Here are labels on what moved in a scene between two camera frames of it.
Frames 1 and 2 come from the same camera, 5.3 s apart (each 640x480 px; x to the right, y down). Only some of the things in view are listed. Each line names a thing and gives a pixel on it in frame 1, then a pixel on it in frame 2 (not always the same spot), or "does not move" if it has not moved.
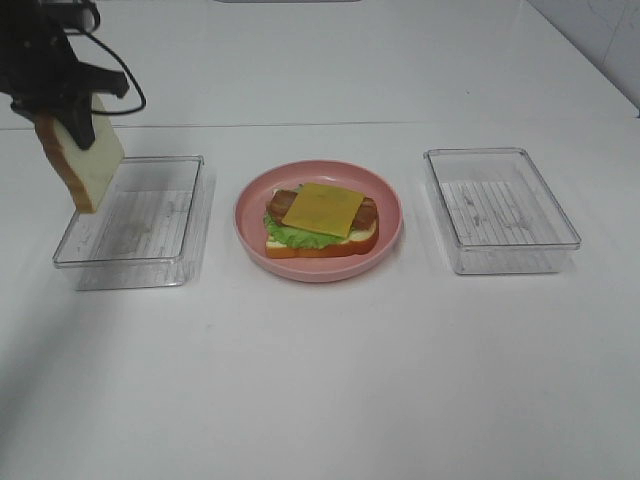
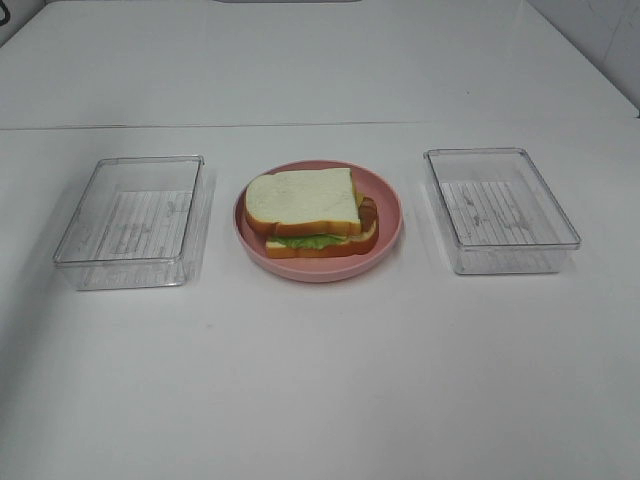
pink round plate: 250,211 does not move
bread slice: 92,171 → 303,202
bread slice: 364,239 does not move
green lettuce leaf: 296,236 does not move
